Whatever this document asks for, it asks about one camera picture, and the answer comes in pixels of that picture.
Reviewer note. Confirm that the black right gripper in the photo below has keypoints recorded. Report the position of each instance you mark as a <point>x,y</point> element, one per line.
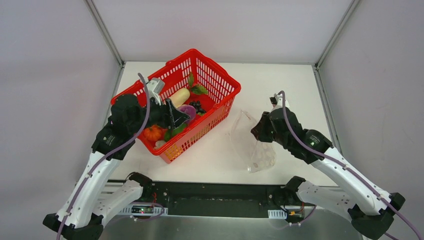
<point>262,126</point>

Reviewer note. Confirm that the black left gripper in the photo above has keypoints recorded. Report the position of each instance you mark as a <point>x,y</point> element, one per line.
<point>168,111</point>

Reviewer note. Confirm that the purple onion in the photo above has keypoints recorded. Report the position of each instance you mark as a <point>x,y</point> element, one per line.
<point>189,110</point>

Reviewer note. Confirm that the green toy pepper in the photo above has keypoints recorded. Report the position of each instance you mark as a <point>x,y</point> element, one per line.
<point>170,133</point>

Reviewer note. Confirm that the clear dotted zip top bag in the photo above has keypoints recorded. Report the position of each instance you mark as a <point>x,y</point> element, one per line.
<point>255,155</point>

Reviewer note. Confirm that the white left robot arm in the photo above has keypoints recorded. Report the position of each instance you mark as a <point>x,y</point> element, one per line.
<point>83,216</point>

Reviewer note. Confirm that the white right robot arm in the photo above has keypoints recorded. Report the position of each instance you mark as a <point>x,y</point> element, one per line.
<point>368,208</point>

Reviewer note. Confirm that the long white radish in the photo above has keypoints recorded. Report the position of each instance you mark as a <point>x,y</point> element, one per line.
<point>180,97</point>

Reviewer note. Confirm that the black grape bunch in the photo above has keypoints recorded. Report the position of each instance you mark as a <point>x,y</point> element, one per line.
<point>198,107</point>

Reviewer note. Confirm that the green leafy sprig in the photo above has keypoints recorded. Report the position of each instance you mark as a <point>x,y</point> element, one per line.
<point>196,89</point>

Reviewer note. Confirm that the red plastic shopping basket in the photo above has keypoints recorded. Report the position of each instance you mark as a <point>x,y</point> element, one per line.
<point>194,68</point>

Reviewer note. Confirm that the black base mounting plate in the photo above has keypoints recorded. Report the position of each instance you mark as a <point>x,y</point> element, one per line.
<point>237,200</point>

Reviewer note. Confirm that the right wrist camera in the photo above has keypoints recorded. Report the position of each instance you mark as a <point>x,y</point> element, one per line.
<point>278,101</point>

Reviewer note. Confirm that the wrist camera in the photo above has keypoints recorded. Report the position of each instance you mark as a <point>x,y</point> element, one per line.
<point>278,101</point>
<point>154,87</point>

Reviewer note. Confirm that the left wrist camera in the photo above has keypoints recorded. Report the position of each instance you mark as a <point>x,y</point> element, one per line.
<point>154,87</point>

